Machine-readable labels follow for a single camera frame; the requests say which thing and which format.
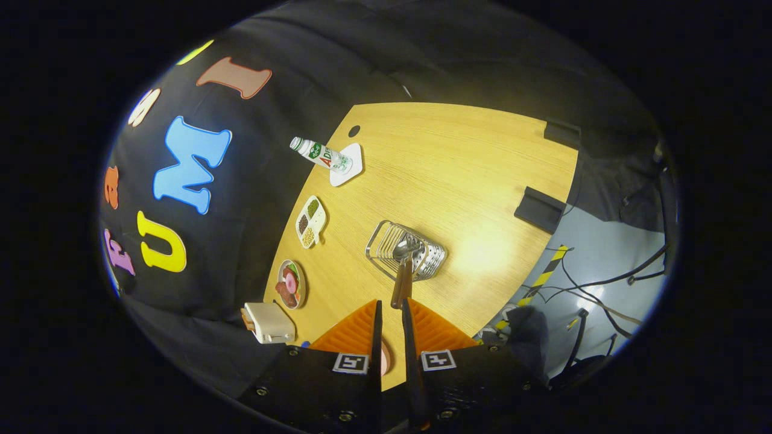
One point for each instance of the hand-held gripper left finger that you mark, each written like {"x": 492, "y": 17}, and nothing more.
{"x": 377, "y": 361}

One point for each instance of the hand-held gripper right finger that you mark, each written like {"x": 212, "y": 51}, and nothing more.
{"x": 410, "y": 361}

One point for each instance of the pink round plate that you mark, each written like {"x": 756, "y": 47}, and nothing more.
{"x": 385, "y": 358}

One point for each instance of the grey food plate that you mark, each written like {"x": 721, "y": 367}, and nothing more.
{"x": 301, "y": 289}

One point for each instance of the brown meat slice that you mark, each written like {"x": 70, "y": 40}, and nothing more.
{"x": 286, "y": 296}

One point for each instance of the white toaster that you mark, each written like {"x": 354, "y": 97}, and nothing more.
{"x": 271, "y": 322}

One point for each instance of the pink ham slice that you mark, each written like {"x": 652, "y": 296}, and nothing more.
{"x": 291, "y": 282}

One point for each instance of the brown toast slice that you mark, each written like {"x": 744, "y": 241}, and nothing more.
{"x": 246, "y": 319}

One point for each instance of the white divided bean dish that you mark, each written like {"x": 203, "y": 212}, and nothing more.
{"x": 310, "y": 222}

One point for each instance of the yellow black floor tape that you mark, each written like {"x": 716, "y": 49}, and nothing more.
{"x": 543, "y": 277}

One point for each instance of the black table clamp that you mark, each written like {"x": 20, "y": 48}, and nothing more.
{"x": 538, "y": 210}
{"x": 562, "y": 134}

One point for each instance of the white square coaster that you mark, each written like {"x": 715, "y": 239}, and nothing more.
{"x": 354, "y": 158}

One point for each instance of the white green-label bottle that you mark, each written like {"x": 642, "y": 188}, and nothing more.
{"x": 322, "y": 155}

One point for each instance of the black table grommet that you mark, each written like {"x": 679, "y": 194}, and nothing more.
{"x": 354, "y": 131}

